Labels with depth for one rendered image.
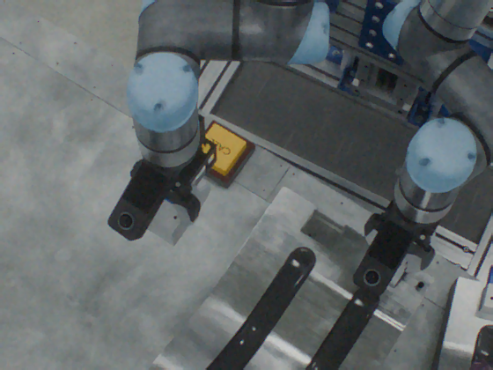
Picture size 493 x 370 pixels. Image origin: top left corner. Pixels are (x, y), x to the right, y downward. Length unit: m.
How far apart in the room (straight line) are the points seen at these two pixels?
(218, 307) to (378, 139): 0.95
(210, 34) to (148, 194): 0.23
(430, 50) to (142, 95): 0.35
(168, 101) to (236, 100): 1.23
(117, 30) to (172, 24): 1.51
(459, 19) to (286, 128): 1.16
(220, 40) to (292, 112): 1.16
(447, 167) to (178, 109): 0.30
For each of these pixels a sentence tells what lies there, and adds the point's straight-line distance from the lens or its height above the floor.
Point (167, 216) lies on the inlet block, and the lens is 1.38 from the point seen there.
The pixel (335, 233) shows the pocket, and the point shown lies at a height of 0.86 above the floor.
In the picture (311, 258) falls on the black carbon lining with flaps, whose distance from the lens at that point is 1.44.
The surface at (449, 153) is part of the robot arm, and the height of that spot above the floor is 1.26.
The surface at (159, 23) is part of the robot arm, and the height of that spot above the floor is 1.28.
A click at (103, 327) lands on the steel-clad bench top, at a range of 1.50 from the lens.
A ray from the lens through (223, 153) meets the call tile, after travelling 1.54.
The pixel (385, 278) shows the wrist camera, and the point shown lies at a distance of 1.27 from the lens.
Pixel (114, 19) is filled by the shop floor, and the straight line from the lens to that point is 2.66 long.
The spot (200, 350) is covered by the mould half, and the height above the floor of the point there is 0.92.
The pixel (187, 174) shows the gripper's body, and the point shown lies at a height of 1.09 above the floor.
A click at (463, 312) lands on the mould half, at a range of 1.48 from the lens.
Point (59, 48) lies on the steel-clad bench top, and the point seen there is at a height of 0.80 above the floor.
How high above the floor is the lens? 2.25
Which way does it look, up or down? 68 degrees down
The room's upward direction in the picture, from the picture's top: 2 degrees clockwise
